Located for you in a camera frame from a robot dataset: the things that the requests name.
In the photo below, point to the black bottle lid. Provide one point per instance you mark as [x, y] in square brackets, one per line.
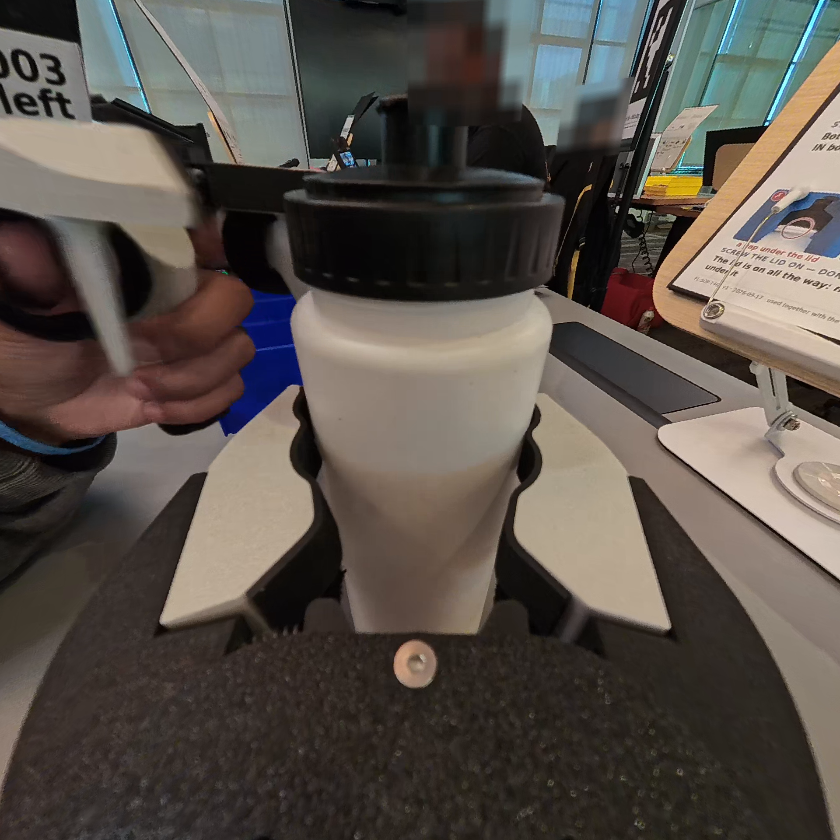
[420, 243]

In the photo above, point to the wooden instruction board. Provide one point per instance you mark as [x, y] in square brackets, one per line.
[722, 210]

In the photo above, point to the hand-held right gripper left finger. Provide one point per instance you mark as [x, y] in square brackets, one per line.
[243, 525]

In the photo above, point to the black monitor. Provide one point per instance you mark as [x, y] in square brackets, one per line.
[341, 65]

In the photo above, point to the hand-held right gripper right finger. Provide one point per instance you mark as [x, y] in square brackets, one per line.
[584, 525]

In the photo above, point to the blue plastic bin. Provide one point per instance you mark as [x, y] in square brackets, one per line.
[269, 367]

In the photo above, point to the white plastic bottle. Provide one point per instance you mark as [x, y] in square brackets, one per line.
[420, 394]

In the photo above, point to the person's left hand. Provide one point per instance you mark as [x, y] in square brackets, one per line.
[184, 354]

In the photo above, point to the tilted instruction board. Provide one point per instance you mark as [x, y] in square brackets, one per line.
[226, 141]

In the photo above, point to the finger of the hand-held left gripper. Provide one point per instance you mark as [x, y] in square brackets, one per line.
[253, 253]
[249, 187]

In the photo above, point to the black marker banner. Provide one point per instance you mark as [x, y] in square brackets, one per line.
[659, 46]

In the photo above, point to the printed instruction sheet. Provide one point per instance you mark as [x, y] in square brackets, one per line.
[787, 282]

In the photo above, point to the red bag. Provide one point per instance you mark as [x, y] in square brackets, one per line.
[623, 295]

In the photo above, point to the stack of yellow bins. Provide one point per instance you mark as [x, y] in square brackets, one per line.
[673, 185]

